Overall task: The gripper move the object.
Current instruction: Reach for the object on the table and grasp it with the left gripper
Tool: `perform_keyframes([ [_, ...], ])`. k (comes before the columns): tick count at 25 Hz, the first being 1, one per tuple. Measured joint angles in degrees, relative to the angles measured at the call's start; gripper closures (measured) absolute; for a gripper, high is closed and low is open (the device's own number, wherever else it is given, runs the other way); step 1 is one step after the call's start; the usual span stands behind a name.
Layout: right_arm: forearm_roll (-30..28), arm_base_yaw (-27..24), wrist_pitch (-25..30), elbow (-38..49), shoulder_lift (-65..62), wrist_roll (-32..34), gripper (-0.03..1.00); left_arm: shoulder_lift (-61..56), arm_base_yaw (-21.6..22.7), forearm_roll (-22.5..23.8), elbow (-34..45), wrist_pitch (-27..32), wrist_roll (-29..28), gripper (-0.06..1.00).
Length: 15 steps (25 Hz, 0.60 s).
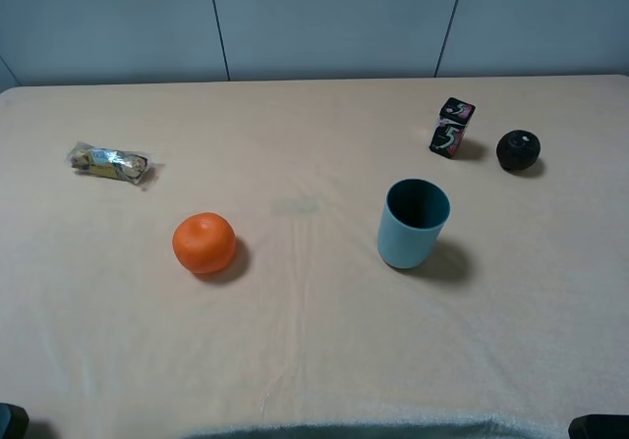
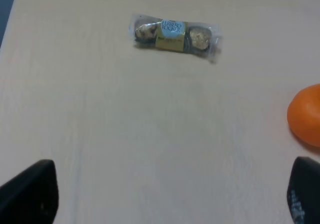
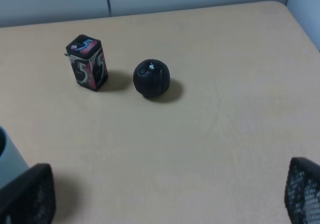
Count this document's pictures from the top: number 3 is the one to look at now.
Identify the black gum box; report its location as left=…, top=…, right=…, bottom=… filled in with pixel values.
left=64, top=34, right=108, bottom=91

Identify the black ball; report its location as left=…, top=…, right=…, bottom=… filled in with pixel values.
left=133, top=59, right=171, bottom=98

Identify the light blue cup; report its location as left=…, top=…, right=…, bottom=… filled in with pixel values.
left=0, top=127, right=29, bottom=188

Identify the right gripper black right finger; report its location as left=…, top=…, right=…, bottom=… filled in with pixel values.
left=284, top=157, right=320, bottom=224

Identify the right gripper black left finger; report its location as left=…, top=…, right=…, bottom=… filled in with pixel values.
left=0, top=163, right=55, bottom=223

